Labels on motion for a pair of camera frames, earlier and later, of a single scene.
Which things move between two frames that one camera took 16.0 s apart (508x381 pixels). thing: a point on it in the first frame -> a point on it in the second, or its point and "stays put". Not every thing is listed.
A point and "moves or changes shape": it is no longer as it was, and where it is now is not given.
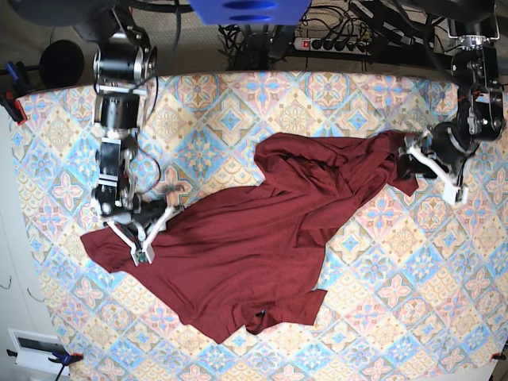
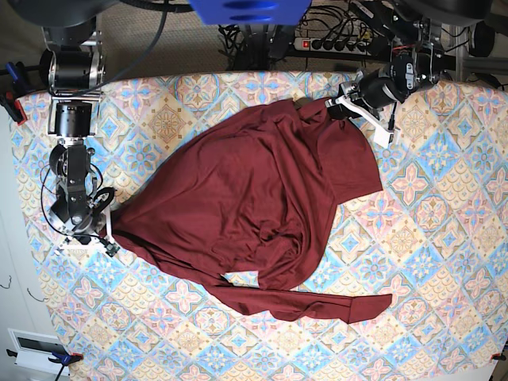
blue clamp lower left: (64, 357) stays put
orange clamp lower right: (497, 355) stays put
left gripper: (136, 219) -> (81, 217)
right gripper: (445, 146) -> (373, 98)
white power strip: (332, 45) stays put
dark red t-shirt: (247, 259) moves or changes shape
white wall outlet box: (33, 350) stays put
